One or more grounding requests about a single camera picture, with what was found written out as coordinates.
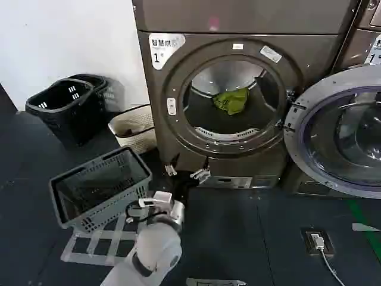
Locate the black plastic basket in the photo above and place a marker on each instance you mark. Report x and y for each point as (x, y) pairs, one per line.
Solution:
(59, 119)
(111, 95)

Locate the beige woven basket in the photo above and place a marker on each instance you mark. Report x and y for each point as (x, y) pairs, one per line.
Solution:
(140, 140)

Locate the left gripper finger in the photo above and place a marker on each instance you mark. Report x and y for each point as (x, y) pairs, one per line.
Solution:
(202, 174)
(171, 169)

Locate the green garment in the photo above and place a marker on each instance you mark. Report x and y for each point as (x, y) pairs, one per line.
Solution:
(232, 99)

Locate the white power plug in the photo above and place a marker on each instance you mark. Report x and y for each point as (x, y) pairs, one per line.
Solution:
(318, 242)

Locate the grey plastic laundry basket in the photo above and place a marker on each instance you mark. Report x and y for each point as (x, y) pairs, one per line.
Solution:
(89, 217)

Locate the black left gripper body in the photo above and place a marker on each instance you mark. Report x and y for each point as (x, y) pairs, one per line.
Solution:
(184, 183)

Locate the grey tape strip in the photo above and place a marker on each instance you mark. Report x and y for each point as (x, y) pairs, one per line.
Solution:
(364, 227)

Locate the clear acrylic plate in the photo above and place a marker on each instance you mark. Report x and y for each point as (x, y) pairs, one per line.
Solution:
(214, 282)

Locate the round glass dryer door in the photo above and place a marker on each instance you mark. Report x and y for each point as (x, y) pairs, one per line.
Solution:
(327, 134)

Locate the grey dryer with open drum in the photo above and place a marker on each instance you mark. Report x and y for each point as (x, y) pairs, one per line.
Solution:
(297, 53)

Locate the black floor socket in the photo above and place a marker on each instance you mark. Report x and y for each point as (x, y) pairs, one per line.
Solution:
(327, 242)

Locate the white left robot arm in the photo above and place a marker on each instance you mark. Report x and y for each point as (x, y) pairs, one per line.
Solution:
(154, 247)

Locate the clear acrylic floor frame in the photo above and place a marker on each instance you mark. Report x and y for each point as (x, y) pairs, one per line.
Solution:
(98, 241)

